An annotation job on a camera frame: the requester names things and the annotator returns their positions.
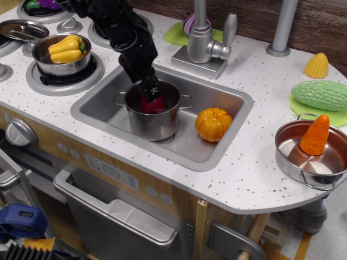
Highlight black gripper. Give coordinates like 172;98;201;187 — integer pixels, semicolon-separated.
110;28;161;102

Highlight red toy sweet potato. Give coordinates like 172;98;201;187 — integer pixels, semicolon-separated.
140;95;165;114

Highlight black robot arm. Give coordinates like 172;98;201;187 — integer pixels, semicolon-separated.
57;1;162;103

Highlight steel pot in sink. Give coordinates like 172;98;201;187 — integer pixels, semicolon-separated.
114;80;193;141

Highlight grey toy sink basin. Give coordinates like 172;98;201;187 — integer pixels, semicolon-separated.
70;65;253;171

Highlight steel pot on stove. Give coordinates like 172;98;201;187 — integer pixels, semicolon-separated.
31;34;91;76

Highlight steel pot lid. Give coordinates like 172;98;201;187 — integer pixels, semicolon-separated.
1;19;50;42

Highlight green mat behind faucet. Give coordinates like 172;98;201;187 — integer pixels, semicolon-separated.
164;22;223;47

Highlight silver toy faucet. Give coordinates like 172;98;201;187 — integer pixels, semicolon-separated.
171;1;237;80

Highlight purple toy onion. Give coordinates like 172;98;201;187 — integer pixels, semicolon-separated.
182;14;196;36

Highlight yellow toy bell pepper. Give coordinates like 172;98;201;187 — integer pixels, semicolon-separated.
48;35;87;64

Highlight orange toy pumpkin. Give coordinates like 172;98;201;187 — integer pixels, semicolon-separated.
195;108;233;142

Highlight grey stove knob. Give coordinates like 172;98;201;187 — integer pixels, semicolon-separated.
57;17;83;34

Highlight front left stove burner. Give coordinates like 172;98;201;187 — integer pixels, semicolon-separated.
26;53;104;96

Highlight purple toy eggplant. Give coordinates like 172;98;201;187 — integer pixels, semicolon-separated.
26;0;62;10

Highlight back left stove burner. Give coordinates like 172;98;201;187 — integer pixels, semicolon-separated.
16;2;74;24

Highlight grey oven dial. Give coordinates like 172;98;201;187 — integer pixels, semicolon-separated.
5;118;37;147

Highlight grey vertical pole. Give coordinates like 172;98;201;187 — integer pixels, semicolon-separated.
266;0;299;57

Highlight grey dishwasher door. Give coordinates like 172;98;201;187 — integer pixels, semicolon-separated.
53;170;194;259

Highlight yellow toy corn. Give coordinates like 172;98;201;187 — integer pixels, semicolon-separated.
304;53;329;79

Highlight grey cabinet door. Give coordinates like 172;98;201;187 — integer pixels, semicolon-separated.
208;220;265;259

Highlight orange toy carrot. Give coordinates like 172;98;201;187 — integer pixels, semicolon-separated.
299;114;330;156

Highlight blue clamp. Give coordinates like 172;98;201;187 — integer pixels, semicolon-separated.
1;204;48;238

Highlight green toy bitter melon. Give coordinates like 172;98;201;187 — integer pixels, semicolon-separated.
291;80;346;112

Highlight yellow tape piece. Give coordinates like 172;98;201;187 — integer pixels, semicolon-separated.
23;237;56;251

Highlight green mat under melon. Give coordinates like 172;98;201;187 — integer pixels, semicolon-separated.
289;94;347;127

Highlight steel pan with handles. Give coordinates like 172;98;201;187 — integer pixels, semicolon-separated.
275;114;346;191

